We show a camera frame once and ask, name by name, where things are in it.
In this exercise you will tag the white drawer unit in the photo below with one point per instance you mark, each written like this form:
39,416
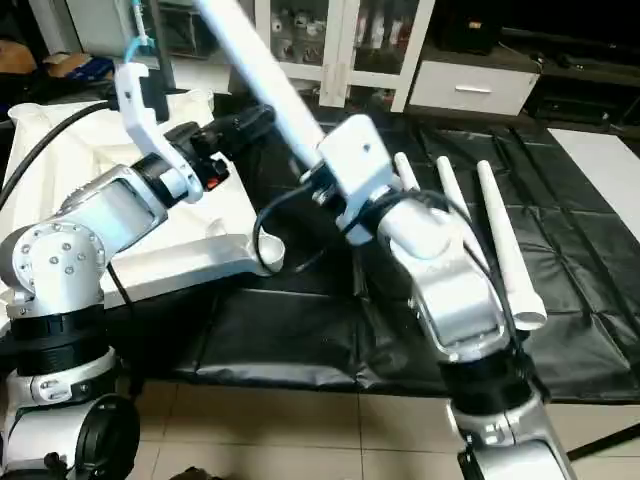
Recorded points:
475,90

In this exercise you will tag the white plastic table leg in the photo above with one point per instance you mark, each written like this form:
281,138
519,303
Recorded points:
407,172
265,70
510,250
450,185

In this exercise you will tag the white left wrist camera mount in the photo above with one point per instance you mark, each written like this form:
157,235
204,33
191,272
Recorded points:
145,110

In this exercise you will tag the dark low media cabinet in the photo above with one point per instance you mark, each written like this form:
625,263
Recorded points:
595,80

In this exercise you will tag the brown cardboard box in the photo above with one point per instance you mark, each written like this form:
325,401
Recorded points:
80,65

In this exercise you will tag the white flat board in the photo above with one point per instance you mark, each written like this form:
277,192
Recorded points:
605,165

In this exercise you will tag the white plastic table top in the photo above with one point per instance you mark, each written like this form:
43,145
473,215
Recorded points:
200,255

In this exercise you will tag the white glass door cabinet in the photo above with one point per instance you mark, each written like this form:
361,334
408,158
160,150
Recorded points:
345,50

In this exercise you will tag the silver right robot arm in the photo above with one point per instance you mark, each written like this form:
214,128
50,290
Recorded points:
460,300

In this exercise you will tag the light blue plastic object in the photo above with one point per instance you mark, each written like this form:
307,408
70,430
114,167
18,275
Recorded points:
140,40

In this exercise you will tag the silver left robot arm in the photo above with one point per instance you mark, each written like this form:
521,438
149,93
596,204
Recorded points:
70,270

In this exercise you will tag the black work mat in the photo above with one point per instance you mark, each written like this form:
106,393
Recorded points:
300,340

